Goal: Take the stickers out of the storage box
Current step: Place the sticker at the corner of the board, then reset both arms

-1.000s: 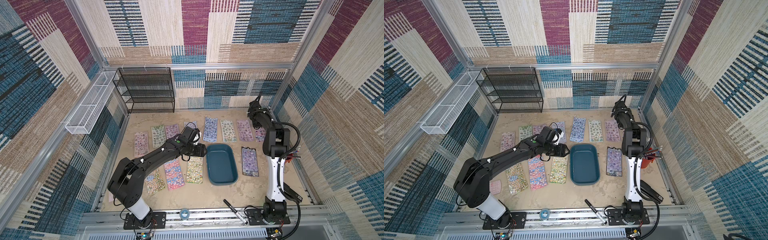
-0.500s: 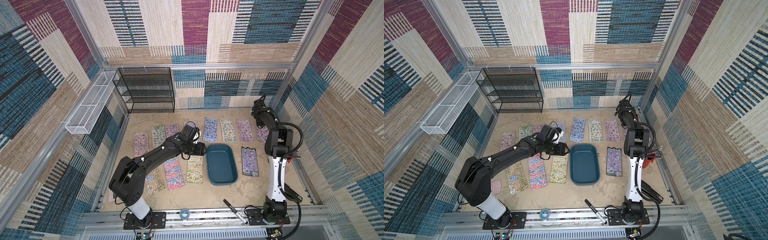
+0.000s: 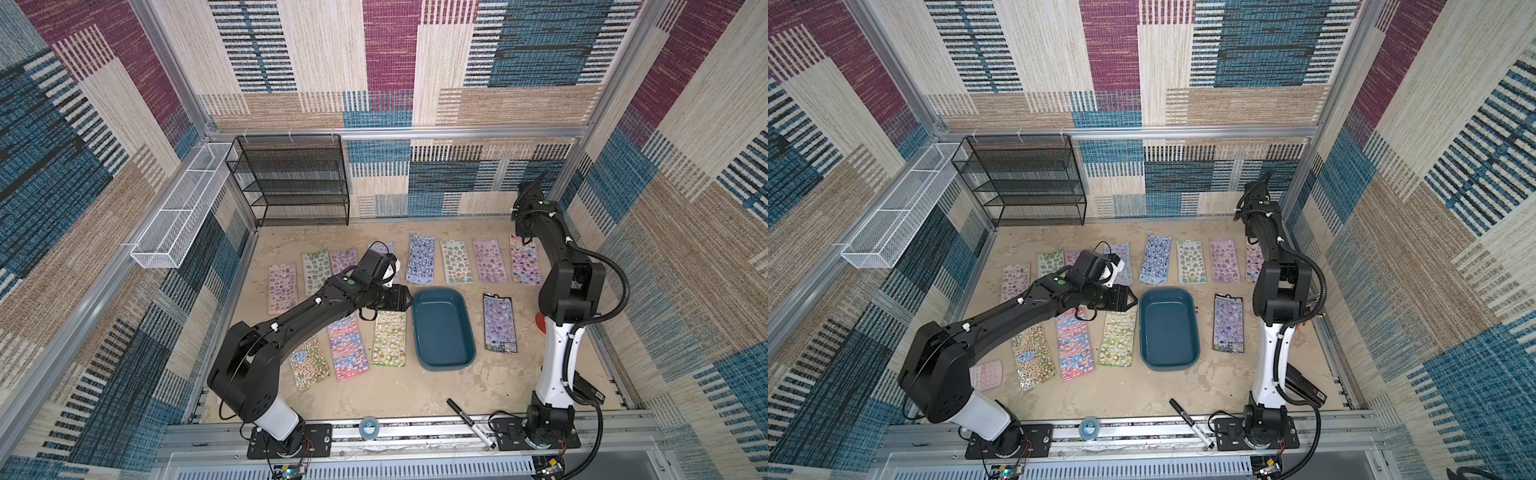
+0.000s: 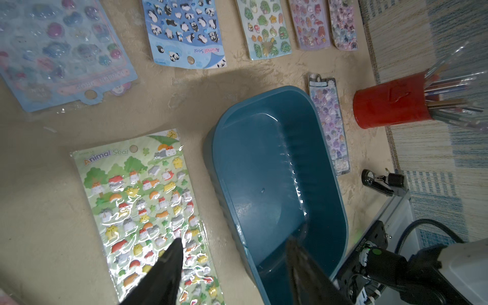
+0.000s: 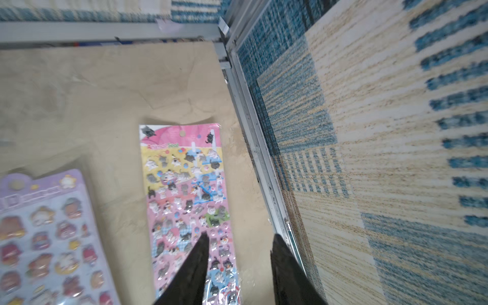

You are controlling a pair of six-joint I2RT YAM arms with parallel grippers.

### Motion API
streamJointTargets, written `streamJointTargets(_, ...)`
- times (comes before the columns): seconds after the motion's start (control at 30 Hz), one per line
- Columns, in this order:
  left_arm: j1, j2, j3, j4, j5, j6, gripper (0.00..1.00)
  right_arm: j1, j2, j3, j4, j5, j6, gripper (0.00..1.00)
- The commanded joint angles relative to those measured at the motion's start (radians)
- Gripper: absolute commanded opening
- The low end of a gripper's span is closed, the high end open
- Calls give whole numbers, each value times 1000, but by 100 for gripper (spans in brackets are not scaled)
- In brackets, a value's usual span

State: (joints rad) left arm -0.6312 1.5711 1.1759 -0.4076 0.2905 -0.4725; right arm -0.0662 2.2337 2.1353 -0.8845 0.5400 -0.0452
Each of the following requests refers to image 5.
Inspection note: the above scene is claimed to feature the lilac character sticker sheet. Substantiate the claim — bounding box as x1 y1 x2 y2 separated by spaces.
1 169 119 304

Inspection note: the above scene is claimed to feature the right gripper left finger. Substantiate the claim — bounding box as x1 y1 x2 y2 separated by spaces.
153 232 209 305

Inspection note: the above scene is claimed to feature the pink cat sticker sheet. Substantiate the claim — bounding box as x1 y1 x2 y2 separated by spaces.
139 123 241 304

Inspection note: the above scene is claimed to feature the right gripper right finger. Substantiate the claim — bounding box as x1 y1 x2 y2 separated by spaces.
270 234 327 305

